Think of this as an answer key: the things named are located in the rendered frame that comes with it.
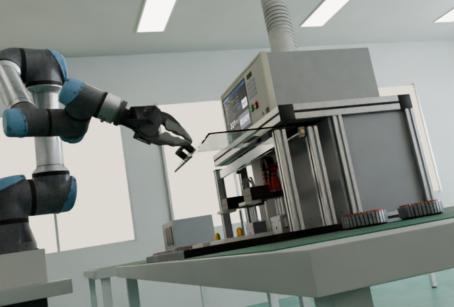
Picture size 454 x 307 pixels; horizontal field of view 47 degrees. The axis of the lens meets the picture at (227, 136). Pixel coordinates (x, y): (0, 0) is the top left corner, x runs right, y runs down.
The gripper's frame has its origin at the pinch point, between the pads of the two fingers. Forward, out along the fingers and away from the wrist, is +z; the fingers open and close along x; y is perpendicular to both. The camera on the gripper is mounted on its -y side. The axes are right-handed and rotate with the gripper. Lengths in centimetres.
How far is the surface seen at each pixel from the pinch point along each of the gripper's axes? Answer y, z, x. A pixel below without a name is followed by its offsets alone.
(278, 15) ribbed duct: 136, 40, -141
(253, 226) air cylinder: 36, 36, 8
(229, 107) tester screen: 41, 15, -31
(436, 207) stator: -23, 62, -2
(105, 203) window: 488, -6, -44
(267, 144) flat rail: 4.6, 22.7, -10.1
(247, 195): 15.8, 24.9, 3.4
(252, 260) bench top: -64, 6, 33
